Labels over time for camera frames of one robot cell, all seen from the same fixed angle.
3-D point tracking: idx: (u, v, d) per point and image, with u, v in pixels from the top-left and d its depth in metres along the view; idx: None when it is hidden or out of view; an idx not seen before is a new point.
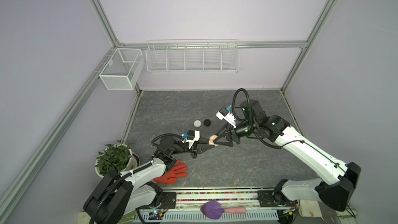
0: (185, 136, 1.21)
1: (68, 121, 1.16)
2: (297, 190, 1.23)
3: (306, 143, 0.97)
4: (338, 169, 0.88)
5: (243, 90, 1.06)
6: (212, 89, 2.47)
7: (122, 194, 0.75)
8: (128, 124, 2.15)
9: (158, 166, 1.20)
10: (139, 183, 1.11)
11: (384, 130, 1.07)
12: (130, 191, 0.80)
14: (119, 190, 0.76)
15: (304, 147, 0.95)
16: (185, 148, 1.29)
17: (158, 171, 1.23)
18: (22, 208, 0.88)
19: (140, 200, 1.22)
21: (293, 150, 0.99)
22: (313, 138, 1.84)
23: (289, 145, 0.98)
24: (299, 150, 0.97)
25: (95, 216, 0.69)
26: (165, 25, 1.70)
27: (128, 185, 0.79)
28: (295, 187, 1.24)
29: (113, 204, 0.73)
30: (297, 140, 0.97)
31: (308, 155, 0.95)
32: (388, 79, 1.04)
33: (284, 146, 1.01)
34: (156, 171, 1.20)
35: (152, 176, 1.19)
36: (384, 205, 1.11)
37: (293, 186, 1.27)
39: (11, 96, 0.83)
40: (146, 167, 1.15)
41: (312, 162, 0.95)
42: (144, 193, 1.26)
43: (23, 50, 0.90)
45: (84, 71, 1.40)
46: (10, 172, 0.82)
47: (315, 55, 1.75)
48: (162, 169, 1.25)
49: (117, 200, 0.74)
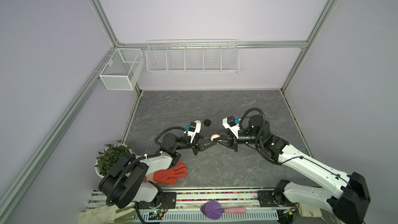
0: (187, 127, 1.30)
1: (69, 121, 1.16)
2: (303, 197, 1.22)
3: (304, 158, 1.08)
4: (340, 180, 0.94)
5: (257, 110, 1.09)
6: (212, 89, 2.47)
7: (137, 174, 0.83)
8: (128, 124, 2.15)
9: (167, 157, 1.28)
10: (151, 169, 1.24)
11: (384, 130, 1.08)
12: (145, 172, 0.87)
14: (136, 171, 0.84)
15: (303, 162, 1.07)
16: (187, 143, 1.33)
17: (166, 163, 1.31)
18: (21, 209, 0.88)
19: (145, 192, 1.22)
21: (295, 166, 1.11)
22: (313, 138, 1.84)
23: (289, 162, 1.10)
24: (301, 166, 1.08)
25: (111, 195, 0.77)
26: (165, 25, 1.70)
27: (144, 165, 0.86)
28: (298, 193, 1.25)
29: (129, 183, 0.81)
30: (297, 156, 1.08)
31: (311, 170, 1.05)
32: (389, 79, 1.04)
33: (285, 163, 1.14)
34: (164, 162, 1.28)
35: (160, 166, 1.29)
36: (383, 205, 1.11)
37: (295, 192, 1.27)
39: (10, 97, 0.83)
40: (156, 155, 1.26)
41: (316, 176, 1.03)
42: (148, 187, 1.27)
43: (23, 50, 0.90)
45: (84, 71, 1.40)
46: (9, 173, 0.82)
47: (315, 55, 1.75)
48: (169, 162, 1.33)
49: (133, 180, 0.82)
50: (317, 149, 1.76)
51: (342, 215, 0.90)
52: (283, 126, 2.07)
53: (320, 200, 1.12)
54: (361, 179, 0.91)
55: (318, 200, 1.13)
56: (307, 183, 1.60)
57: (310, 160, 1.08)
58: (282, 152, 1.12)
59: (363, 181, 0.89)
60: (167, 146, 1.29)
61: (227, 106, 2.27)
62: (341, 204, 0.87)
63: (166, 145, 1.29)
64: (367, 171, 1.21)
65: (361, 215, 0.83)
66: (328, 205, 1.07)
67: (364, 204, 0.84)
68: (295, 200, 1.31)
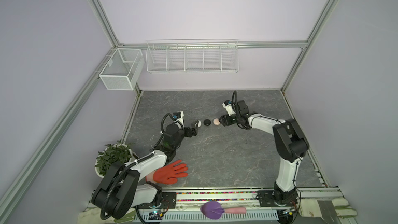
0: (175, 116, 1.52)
1: (69, 121, 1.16)
2: (285, 176, 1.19)
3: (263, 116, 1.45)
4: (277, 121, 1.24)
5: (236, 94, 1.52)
6: (212, 89, 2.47)
7: (130, 183, 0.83)
8: (128, 124, 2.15)
9: (160, 156, 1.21)
10: (145, 172, 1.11)
11: (384, 130, 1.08)
12: (137, 179, 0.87)
14: (128, 179, 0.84)
15: (261, 118, 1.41)
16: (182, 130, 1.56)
17: (162, 160, 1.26)
18: (22, 208, 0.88)
19: (143, 195, 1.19)
21: (260, 127, 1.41)
22: (313, 138, 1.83)
23: (253, 123, 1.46)
24: (259, 123, 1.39)
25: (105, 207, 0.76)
26: (165, 25, 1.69)
27: (135, 172, 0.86)
28: (281, 177, 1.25)
29: (123, 192, 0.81)
30: (256, 115, 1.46)
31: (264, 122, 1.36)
32: (391, 79, 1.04)
33: (254, 125, 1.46)
34: (159, 160, 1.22)
35: (155, 166, 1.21)
36: (383, 206, 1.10)
37: (280, 178, 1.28)
39: (10, 98, 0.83)
40: (149, 156, 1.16)
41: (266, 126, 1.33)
42: (146, 188, 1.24)
43: (24, 49, 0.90)
45: (84, 71, 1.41)
46: (9, 172, 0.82)
47: (315, 55, 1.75)
48: (164, 159, 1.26)
49: (126, 188, 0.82)
50: (317, 150, 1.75)
51: (282, 154, 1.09)
52: None
53: (288, 165, 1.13)
54: (295, 122, 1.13)
55: (286, 165, 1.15)
56: (307, 184, 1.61)
57: (266, 117, 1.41)
58: (250, 115, 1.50)
59: (294, 125, 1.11)
60: (170, 131, 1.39)
61: None
62: (275, 138, 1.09)
63: (169, 132, 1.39)
64: (367, 171, 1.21)
65: (296, 150, 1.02)
66: (295, 159, 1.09)
67: (298, 142, 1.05)
68: (289, 186, 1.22)
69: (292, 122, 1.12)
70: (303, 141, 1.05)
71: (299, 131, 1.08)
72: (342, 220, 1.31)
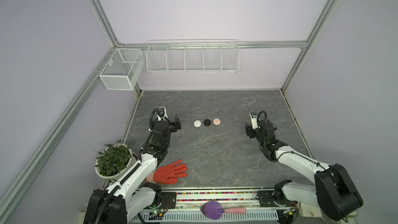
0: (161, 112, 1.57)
1: (68, 122, 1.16)
2: (298, 193, 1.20)
3: (295, 153, 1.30)
4: (318, 166, 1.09)
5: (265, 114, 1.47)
6: (212, 89, 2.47)
7: (115, 212, 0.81)
8: (128, 124, 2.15)
9: (150, 161, 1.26)
10: (136, 183, 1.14)
11: (384, 131, 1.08)
12: (122, 205, 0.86)
14: (112, 209, 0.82)
15: (293, 156, 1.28)
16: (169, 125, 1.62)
17: (151, 167, 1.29)
18: (22, 209, 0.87)
19: (142, 202, 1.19)
21: (290, 164, 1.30)
22: (313, 138, 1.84)
23: (282, 157, 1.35)
24: (291, 160, 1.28)
25: None
26: (165, 24, 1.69)
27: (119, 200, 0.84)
28: (292, 188, 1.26)
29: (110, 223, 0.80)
30: (288, 152, 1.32)
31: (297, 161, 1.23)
32: (391, 79, 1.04)
33: (281, 159, 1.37)
34: (148, 167, 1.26)
35: (145, 173, 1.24)
36: (383, 206, 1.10)
37: (289, 186, 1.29)
39: (10, 98, 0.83)
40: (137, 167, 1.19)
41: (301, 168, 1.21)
42: (143, 195, 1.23)
43: (24, 48, 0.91)
45: (84, 71, 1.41)
46: (9, 173, 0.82)
47: (315, 55, 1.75)
48: (155, 164, 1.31)
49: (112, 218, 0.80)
50: (317, 150, 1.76)
51: (327, 208, 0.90)
52: (283, 126, 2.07)
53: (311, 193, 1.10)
54: (343, 170, 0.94)
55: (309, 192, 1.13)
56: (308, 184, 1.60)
57: (298, 155, 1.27)
58: (279, 148, 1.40)
59: (344, 174, 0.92)
60: (161, 126, 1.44)
61: (227, 106, 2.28)
62: (320, 189, 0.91)
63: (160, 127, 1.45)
64: (367, 171, 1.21)
65: (346, 208, 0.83)
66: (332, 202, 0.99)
67: (348, 199, 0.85)
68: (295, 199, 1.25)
69: (338, 169, 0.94)
70: (354, 196, 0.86)
71: (350, 183, 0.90)
72: (341, 220, 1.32)
